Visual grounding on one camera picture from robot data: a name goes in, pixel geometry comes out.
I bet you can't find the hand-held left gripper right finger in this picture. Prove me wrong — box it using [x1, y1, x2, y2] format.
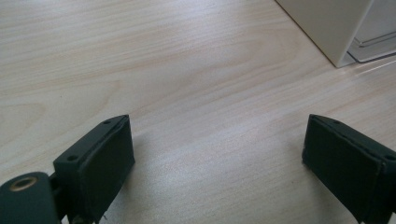
[301, 113, 396, 224]

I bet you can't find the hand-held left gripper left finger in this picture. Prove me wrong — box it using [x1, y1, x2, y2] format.
[52, 114, 136, 224]

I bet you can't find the clear plastic tray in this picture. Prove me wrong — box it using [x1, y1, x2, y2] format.
[346, 30, 396, 63]

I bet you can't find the white box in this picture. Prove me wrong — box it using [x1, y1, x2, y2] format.
[275, 0, 375, 68]

